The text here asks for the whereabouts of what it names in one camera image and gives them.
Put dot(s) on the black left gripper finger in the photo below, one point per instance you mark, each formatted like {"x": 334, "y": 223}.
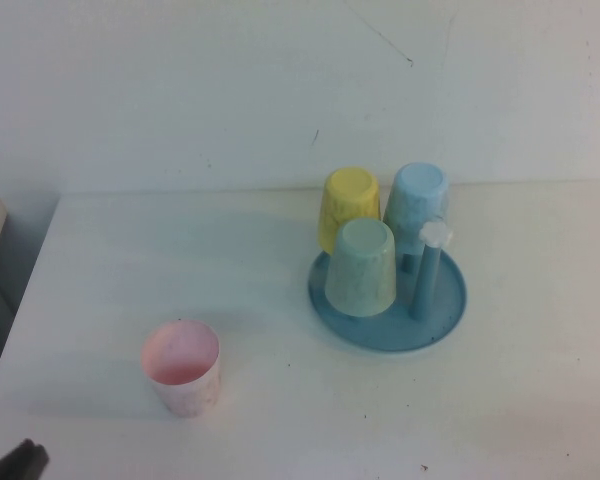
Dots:
{"x": 5, "y": 465}
{"x": 32, "y": 462}

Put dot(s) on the pink marbled plastic cup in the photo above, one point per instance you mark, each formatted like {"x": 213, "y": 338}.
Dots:
{"x": 190, "y": 395}

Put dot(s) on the blue round cup stand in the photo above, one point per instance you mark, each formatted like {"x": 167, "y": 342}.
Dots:
{"x": 380, "y": 335}

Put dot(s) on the green plastic cup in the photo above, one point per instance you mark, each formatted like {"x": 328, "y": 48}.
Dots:
{"x": 360, "y": 270}

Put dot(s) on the yellow plastic cup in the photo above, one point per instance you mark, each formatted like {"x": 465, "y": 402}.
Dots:
{"x": 347, "y": 200}

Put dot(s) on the blue plastic cup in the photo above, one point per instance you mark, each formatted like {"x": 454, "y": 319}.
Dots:
{"x": 415, "y": 200}

